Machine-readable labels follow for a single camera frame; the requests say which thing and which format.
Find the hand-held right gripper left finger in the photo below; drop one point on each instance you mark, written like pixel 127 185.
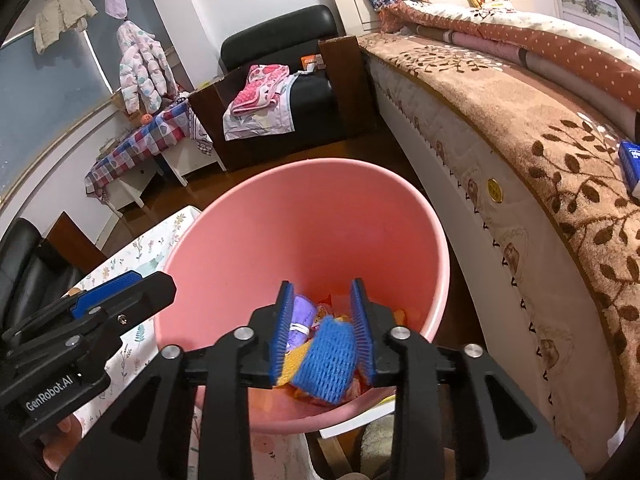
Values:
pixel 284 332

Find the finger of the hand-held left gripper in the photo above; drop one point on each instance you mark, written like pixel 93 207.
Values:
pixel 150 297
pixel 107 290

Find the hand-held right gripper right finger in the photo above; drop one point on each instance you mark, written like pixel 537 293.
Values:
pixel 361 332

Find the purple wrapper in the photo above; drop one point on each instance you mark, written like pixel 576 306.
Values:
pixel 304 312

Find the yellow foam net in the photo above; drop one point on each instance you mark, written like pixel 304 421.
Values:
pixel 295 362

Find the colourful candy wrapper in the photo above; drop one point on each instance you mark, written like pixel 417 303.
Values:
pixel 328 303

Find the blue foam net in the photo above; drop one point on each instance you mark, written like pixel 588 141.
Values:
pixel 325 360

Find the pink plastic bucket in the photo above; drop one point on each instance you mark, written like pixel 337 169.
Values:
pixel 300 220

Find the person's left hand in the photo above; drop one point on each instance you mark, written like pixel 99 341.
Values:
pixel 62 440

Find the orange fruit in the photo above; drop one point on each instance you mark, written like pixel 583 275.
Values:
pixel 75 291

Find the floral printed tablecloth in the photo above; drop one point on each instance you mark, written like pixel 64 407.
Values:
pixel 145 255

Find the black leather armchair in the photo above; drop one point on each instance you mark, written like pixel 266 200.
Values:
pixel 280 30
pixel 25 265

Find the white side table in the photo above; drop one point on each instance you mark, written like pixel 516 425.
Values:
pixel 185 160

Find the plaid table cloth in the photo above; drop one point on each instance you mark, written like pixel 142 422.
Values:
pixel 145 140

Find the white framed bed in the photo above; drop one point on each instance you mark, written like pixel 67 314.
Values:
pixel 450 170

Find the round gold sticker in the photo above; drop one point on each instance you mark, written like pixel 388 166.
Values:
pixel 494 190

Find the large dark window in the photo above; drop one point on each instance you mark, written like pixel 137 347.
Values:
pixel 50 95

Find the white printed blanket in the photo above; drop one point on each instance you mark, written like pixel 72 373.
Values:
pixel 260 126

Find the white patterned puffer jacket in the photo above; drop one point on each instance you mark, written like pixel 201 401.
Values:
pixel 140 65

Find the pink folded cloth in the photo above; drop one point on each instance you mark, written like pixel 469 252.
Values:
pixel 260 85

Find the small orange packet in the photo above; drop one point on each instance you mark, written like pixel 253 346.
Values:
pixel 310 61

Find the brown leaf pattern blanket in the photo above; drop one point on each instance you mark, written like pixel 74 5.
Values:
pixel 525 110

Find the beige hanging cloth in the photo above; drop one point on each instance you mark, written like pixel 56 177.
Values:
pixel 65 10

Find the blue cardboard box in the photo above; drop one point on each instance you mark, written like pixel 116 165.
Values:
pixel 631 165

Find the orange dotted quilt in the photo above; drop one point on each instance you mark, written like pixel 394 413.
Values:
pixel 550 45

